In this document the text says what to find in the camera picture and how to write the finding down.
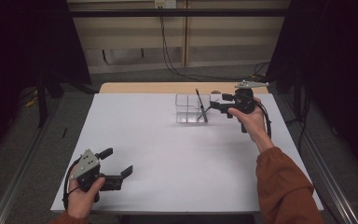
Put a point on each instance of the black metal stand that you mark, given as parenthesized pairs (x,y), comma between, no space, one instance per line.
(42,102)

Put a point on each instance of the black curtain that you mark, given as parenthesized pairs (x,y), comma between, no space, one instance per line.
(338,62)
(21,46)

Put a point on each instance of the clear plastic organizer box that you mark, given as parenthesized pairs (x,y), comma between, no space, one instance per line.
(186,113)

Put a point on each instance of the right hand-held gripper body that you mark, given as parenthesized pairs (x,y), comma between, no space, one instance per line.
(245,99)

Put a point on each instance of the wooden table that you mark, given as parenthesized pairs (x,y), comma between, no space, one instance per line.
(152,88)

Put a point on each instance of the aluminium floor rail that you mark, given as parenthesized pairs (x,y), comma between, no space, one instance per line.
(341,202)
(18,183)

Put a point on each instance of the black horizontal bar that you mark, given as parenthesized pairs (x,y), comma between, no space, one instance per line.
(180,12)

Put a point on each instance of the white wall outlet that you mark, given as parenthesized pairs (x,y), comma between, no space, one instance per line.
(165,3)

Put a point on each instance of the person's left hand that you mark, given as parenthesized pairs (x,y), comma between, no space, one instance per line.
(82,205)

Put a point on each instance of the person's right hand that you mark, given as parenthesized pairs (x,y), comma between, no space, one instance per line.
(256,124)

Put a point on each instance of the small black wall bracket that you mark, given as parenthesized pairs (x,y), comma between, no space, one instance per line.
(104,57)
(142,53)

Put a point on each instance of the small black pen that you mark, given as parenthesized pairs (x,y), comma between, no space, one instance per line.
(64,132)

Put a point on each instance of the thin black makeup brush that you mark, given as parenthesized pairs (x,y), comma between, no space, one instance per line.
(209,109)

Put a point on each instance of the dark round table grommet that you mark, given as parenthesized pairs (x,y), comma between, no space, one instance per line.
(216,92)

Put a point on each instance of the white table mat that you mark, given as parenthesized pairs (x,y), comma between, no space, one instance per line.
(174,174)

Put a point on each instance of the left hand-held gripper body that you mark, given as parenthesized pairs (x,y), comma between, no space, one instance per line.
(85,164)

